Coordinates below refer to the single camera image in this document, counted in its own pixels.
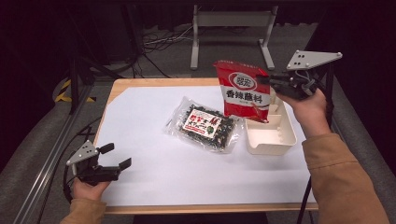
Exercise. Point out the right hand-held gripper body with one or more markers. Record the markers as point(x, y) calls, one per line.
point(291, 87)

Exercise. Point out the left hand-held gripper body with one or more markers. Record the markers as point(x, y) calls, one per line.
point(93, 172)

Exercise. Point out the red and white sauce packet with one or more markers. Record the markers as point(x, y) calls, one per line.
point(243, 105)

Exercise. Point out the cream plastic organizer box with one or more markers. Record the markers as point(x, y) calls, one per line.
point(269, 138)

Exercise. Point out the person's left hand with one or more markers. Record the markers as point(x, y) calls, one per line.
point(88, 189)

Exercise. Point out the person's right hand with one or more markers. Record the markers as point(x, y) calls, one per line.
point(308, 112)

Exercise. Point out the white paper sheet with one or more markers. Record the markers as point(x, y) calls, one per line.
point(155, 174)

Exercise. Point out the yellow and black hazard tape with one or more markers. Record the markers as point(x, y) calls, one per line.
point(67, 93)

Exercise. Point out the grey metal stand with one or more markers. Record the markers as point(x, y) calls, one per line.
point(233, 18)

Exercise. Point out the black metal stand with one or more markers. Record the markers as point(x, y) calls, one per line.
point(75, 84)

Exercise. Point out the clear bag of dried seaweed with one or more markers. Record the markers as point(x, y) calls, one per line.
point(205, 124)

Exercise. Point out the aluminium rail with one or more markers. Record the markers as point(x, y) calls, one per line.
point(46, 165)

